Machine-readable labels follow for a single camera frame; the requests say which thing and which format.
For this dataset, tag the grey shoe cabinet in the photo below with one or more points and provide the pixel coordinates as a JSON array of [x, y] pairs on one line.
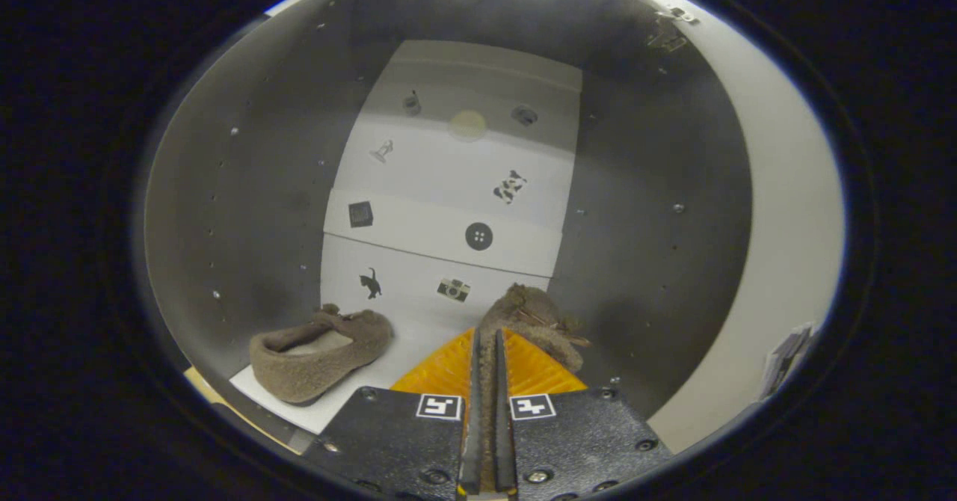
[[239, 209]]

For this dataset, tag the beige shoe cabinet door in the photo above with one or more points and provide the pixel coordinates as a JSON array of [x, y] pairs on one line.
[[785, 224]]

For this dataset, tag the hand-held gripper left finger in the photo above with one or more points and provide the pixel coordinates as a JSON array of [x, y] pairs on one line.
[[471, 441]]

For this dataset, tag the brown fuzzy shoe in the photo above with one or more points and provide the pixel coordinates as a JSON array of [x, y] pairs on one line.
[[314, 374], [534, 321]]

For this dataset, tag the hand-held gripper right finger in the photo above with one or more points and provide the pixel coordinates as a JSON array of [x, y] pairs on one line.
[[505, 441]]

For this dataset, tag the metal door hinge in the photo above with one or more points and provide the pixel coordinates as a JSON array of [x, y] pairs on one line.
[[677, 15]]

